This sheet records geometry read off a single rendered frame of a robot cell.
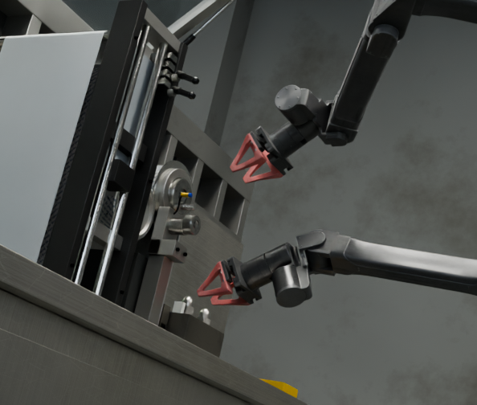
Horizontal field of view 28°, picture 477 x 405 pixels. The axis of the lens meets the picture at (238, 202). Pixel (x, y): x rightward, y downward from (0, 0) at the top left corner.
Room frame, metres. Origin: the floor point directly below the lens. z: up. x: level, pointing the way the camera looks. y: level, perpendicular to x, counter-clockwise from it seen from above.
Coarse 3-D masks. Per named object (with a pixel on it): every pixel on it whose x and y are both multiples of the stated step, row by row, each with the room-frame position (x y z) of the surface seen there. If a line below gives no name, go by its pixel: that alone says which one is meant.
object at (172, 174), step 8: (168, 176) 1.81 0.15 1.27; (176, 176) 1.83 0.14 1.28; (184, 176) 1.85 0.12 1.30; (168, 184) 1.81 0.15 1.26; (160, 192) 1.81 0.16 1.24; (168, 192) 1.82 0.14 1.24; (192, 192) 1.89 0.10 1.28; (160, 200) 1.81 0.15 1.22; (168, 200) 1.82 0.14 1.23; (192, 200) 1.90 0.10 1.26; (184, 216) 1.89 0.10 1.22
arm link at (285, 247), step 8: (280, 248) 1.76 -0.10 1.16; (288, 248) 1.76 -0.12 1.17; (296, 248) 1.77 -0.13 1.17; (272, 256) 1.77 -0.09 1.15; (280, 256) 1.76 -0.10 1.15; (288, 256) 1.75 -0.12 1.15; (296, 256) 1.76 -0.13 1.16; (272, 264) 1.77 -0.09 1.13; (280, 264) 1.76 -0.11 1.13; (288, 264) 1.75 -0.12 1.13; (296, 264) 1.75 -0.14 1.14; (272, 272) 1.77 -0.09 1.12
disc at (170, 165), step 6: (168, 162) 1.82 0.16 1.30; (174, 162) 1.83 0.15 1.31; (180, 162) 1.85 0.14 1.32; (162, 168) 1.80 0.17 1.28; (168, 168) 1.82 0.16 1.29; (174, 168) 1.84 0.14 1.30; (180, 168) 1.85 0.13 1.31; (162, 174) 1.81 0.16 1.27; (156, 180) 1.80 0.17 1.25; (156, 186) 1.80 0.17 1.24; (156, 192) 1.80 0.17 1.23; (156, 198) 1.81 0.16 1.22; (156, 204) 1.81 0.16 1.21; (156, 210) 1.81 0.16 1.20; (156, 216) 1.82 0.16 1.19
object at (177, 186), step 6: (174, 180) 1.83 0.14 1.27; (180, 180) 1.83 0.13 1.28; (186, 180) 1.85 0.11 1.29; (174, 186) 1.82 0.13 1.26; (180, 186) 1.83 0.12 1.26; (186, 186) 1.85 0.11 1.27; (174, 192) 1.82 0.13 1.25; (180, 192) 1.84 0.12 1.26; (186, 192) 1.86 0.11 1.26; (174, 198) 1.82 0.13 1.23; (186, 198) 1.86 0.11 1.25; (174, 204) 1.83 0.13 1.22; (180, 204) 1.85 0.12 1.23; (174, 210) 1.84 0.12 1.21; (180, 210) 1.85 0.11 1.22
